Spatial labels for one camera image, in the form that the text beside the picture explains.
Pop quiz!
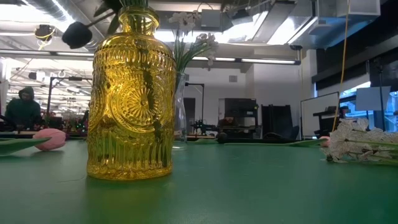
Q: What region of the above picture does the long white flower spray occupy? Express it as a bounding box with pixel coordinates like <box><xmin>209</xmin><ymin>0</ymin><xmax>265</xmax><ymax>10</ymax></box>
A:
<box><xmin>167</xmin><ymin>10</ymin><xmax>220</xmax><ymax>77</ymax></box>

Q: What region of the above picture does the black tulip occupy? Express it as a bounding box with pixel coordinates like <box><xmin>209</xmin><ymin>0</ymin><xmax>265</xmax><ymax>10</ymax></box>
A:
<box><xmin>61</xmin><ymin>0</ymin><xmax>124</xmax><ymax>50</ymax></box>

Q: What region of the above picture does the pink tulip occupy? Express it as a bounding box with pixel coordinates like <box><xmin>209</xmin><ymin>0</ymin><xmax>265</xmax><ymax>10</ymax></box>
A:
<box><xmin>0</xmin><ymin>128</ymin><xmax>67</xmax><ymax>157</ymax></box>

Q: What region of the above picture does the compact white flower spray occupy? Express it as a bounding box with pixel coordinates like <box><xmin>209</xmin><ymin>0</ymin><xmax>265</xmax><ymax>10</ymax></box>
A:
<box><xmin>321</xmin><ymin>117</ymin><xmax>398</xmax><ymax>167</ymax></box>

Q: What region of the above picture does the clear glass vase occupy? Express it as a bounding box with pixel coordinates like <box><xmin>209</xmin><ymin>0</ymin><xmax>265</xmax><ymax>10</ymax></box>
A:
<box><xmin>174</xmin><ymin>72</ymin><xmax>189</xmax><ymax>152</ymax></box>

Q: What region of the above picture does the yellow embossed glass vase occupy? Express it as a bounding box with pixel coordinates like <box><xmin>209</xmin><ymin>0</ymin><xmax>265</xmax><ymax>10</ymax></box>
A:
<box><xmin>86</xmin><ymin>5</ymin><xmax>177</xmax><ymax>182</ymax></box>

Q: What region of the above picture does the black cabinet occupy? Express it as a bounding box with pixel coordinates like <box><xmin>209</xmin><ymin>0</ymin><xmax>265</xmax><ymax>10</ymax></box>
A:
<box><xmin>223</xmin><ymin>98</ymin><xmax>259</xmax><ymax>139</ymax></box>

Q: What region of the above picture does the black folded panel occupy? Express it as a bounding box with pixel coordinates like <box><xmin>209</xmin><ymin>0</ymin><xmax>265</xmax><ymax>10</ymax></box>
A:
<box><xmin>261</xmin><ymin>104</ymin><xmax>301</xmax><ymax>140</ymax></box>

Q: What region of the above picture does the long ceiling light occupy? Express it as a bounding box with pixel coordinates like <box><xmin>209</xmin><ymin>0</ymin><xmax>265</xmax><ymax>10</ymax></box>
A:
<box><xmin>192</xmin><ymin>55</ymin><xmax>302</xmax><ymax>65</ymax></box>

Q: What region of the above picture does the green table mat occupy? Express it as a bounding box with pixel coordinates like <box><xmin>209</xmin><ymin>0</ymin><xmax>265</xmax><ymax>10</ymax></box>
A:
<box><xmin>0</xmin><ymin>138</ymin><xmax>398</xmax><ymax>224</ymax></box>

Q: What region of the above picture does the white whiteboard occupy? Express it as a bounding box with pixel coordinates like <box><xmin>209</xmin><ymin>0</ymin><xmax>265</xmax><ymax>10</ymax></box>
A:
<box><xmin>300</xmin><ymin>91</ymin><xmax>340</xmax><ymax>139</ymax></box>

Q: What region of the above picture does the grey panel on stand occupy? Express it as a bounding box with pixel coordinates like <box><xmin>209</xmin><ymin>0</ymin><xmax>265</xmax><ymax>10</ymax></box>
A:
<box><xmin>356</xmin><ymin>86</ymin><xmax>392</xmax><ymax>112</ymax></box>

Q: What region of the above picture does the person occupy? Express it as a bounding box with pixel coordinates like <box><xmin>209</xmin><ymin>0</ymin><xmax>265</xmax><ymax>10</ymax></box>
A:
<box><xmin>4</xmin><ymin>86</ymin><xmax>44</xmax><ymax>131</ymax></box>

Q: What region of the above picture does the yellow hanging cable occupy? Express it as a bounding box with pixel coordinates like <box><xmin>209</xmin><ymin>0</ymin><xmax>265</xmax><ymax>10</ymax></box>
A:
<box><xmin>331</xmin><ymin>0</ymin><xmax>351</xmax><ymax>132</ymax></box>

